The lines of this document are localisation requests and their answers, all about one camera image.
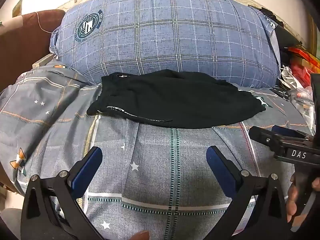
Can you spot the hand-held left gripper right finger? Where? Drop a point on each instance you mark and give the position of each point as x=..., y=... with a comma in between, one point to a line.
x=221, y=166

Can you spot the red plastic bag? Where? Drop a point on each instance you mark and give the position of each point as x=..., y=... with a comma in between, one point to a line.
x=303, y=62

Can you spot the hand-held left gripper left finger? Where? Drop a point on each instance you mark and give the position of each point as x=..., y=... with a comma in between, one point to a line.
x=86, y=166

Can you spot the white plastic bag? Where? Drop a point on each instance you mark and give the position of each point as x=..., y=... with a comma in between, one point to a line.
x=291, y=77

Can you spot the grey printed bedsheet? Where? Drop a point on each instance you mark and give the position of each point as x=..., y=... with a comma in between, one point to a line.
x=155, y=175

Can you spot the clear plastic bag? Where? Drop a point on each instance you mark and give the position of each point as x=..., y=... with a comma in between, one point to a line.
x=301, y=102

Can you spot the brown headboard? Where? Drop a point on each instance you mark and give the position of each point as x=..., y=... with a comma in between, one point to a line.
x=22, y=47

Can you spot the person's right hand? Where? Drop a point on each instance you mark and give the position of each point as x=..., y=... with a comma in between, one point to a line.
x=292, y=200

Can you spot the black pants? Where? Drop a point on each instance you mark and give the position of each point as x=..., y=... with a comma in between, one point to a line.
x=175, y=100

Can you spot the blue plaid pillow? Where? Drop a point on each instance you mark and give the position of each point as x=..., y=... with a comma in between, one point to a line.
x=162, y=35

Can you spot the person's left hand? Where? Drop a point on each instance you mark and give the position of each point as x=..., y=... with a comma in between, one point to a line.
x=142, y=236

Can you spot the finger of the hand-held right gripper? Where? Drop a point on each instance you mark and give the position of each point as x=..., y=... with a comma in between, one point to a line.
x=262, y=136
x=282, y=130

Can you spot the dark cloth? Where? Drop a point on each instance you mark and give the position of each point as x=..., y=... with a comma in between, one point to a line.
x=268, y=15

